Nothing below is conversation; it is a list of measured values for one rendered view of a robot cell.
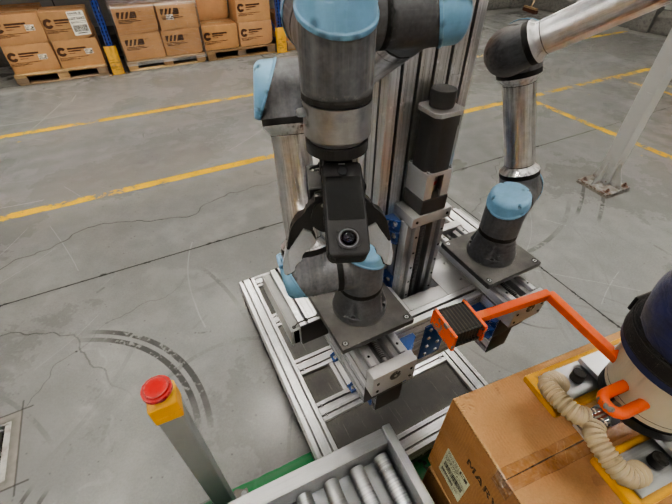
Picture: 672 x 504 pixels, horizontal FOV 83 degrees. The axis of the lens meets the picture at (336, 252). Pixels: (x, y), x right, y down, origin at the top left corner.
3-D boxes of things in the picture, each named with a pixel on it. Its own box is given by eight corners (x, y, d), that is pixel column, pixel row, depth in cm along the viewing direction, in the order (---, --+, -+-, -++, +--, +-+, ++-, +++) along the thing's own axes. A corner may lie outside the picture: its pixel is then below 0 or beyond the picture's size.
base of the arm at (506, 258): (456, 245, 127) (463, 221, 120) (490, 232, 132) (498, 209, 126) (489, 273, 117) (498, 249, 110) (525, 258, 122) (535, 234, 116)
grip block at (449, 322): (450, 351, 83) (455, 338, 79) (429, 322, 89) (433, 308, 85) (482, 340, 85) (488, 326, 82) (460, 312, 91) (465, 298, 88)
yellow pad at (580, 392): (553, 419, 82) (562, 408, 79) (521, 379, 89) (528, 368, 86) (664, 369, 91) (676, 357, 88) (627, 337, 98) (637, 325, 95)
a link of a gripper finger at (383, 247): (397, 233, 58) (365, 195, 53) (408, 260, 54) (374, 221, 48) (380, 244, 59) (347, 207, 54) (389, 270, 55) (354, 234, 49)
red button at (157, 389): (146, 414, 88) (140, 406, 85) (143, 388, 93) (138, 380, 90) (177, 402, 90) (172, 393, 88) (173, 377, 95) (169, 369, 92)
